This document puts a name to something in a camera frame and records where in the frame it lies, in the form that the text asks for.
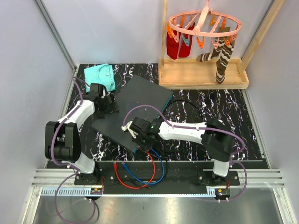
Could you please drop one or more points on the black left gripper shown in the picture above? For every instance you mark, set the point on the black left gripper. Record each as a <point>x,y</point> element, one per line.
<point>111,108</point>

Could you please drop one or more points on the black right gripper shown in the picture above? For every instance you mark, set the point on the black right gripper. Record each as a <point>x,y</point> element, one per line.
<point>146,147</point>

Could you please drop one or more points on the dark grey network switch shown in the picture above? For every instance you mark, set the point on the dark grey network switch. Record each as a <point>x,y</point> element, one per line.
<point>137,91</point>

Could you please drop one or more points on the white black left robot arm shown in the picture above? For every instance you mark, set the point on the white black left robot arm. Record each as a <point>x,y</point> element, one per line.
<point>62,140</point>

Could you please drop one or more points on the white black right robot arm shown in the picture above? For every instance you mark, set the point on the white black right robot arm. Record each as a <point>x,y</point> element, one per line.
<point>217,142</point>

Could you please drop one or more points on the folded teal cloth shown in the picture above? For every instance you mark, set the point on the folded teal cloth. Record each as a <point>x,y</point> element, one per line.
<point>100,74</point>

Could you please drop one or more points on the wooden rack with tray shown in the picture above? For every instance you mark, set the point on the wooden rack with tray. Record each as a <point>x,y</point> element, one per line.
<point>190,74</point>

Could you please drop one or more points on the red sock left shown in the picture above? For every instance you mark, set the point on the red sock left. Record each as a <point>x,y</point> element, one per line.
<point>171,47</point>

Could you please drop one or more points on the red sock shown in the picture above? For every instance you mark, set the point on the red sock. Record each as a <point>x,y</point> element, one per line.
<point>171,47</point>
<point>185,46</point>

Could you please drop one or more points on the red sock right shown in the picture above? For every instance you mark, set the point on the red sock right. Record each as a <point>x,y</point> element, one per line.
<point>185,46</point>

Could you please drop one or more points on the brown striped sock rear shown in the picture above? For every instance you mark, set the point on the brown striped sock rear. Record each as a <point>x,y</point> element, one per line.
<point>210,55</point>

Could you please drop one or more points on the pink round clip hanger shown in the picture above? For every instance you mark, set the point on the pink round clip hanger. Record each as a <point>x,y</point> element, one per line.
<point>203,24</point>

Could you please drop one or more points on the brown striped sock long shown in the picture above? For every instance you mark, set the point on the brown striped sock long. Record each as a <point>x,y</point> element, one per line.
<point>225,53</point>

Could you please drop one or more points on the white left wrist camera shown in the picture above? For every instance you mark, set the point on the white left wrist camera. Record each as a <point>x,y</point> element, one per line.
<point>103,91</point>

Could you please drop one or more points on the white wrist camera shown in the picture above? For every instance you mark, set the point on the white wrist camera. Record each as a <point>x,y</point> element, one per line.
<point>103,91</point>
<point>126,128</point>

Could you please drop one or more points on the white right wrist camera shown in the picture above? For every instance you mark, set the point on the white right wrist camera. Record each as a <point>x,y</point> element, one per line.
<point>126,128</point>

